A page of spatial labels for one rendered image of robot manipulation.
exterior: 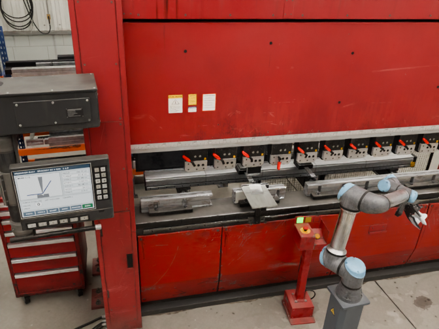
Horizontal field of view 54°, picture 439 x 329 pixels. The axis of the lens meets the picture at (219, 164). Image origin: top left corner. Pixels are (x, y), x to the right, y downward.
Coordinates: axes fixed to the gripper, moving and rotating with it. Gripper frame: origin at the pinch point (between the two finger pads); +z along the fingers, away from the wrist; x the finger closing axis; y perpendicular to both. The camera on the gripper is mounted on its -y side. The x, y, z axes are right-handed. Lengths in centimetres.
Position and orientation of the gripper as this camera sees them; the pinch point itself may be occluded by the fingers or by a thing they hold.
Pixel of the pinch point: (421, 226)
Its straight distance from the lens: 284.4
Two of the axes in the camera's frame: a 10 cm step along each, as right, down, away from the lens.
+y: 8.8, -3.3, 3.3
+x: -1.3, 5.0, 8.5
